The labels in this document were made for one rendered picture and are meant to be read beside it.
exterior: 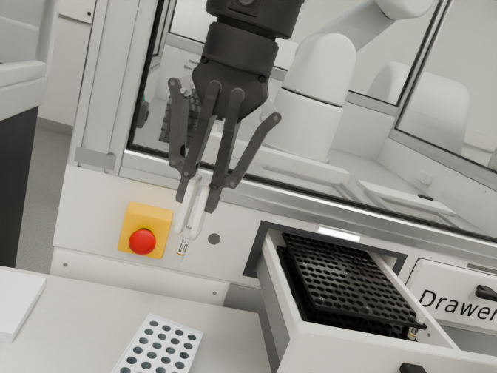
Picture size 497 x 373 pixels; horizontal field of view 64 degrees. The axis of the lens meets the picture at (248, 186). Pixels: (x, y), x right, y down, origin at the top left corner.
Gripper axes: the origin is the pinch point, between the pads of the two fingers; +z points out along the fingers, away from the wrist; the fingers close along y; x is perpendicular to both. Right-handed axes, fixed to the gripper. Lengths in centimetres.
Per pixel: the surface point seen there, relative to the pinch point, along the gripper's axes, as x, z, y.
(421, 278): 29.1, 10.1, 39.3
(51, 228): 144, 101, -102
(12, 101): 64, 15, -74
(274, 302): 8.2, 13.2, 13.4
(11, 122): 70, 23, -78
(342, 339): -4.1, 7.1, 20.6
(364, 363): -3.0, 9.7, 24.3
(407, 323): 9.7, 9.6, 32.2
